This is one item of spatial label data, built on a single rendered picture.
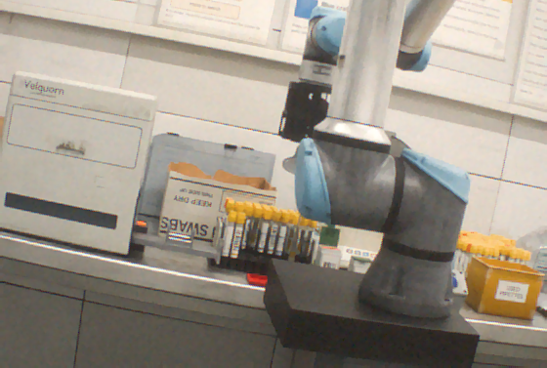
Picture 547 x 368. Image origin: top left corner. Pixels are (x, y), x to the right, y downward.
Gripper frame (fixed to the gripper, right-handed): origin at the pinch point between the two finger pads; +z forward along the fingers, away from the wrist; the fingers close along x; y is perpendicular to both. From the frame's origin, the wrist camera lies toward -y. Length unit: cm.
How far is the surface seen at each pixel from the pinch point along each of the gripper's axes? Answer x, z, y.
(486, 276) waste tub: 9.6, 10.5, -38.5
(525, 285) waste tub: 10, 11, -48
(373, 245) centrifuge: -14.6, 11.2, -19.9
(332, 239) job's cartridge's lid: 2.1, 9.2, -6.9
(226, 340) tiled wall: -51, 48, 4
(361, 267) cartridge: 7.0, 13.0, -12.8
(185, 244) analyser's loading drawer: 11.1, 13.8, 21.9
